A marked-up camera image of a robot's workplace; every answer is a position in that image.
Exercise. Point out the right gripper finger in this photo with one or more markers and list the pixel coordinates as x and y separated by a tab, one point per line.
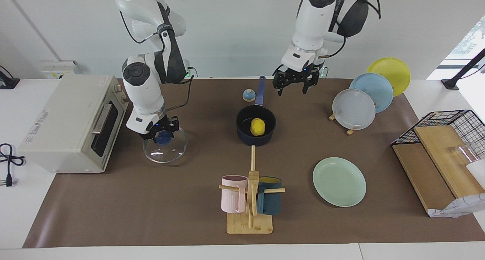
174	125
149	137

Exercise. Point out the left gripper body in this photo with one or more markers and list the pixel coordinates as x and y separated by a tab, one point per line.
296	75

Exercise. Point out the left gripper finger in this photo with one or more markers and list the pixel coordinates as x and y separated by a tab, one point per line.
279	87
307	85

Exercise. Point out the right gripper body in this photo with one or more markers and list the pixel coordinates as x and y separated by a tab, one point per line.
162	124

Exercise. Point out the glass lid with blue knob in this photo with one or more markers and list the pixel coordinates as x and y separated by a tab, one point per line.
166	150

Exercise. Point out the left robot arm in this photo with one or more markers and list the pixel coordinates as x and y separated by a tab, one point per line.
312	23

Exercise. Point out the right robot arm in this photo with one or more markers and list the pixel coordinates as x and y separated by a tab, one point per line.
142	87

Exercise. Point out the pale grey plate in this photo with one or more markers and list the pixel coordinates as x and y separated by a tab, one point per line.
353	110

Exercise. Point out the dark blue pot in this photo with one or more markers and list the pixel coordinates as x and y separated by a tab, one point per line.
246	133

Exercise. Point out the wooden plate rack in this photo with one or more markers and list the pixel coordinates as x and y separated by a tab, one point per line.
352	130

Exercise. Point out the light blue plate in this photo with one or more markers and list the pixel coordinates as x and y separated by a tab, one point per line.
375	91

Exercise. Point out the yellow plate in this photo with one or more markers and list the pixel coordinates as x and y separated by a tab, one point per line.
396	72

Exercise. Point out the mint green plate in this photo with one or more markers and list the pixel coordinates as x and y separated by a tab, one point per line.
339	182

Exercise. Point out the small blue wooden knob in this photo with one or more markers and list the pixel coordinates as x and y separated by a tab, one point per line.
249	96

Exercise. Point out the yellow lemon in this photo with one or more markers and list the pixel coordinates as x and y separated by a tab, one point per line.
257	127

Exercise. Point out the beige toaster oven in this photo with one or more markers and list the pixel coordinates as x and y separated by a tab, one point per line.
64	123

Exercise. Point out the pink ribbed mug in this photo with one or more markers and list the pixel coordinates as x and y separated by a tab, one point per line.
231	195

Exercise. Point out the white power strip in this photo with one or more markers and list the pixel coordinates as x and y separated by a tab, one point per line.
57	68

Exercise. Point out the dark teal mug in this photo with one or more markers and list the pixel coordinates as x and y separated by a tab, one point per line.
269	203

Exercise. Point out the wooden mug stand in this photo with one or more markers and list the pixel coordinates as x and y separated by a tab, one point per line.
250	224

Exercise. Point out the dark wooden board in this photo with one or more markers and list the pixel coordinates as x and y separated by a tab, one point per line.
420	176

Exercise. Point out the light wooden board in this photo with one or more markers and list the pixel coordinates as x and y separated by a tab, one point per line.
443	154

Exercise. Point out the black stand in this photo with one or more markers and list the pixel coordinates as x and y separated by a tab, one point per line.
7	82
464	70

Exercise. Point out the clear glass cup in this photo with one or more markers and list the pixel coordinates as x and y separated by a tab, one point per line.
463	151

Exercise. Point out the white cup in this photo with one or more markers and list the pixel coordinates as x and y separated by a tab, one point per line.
477	172

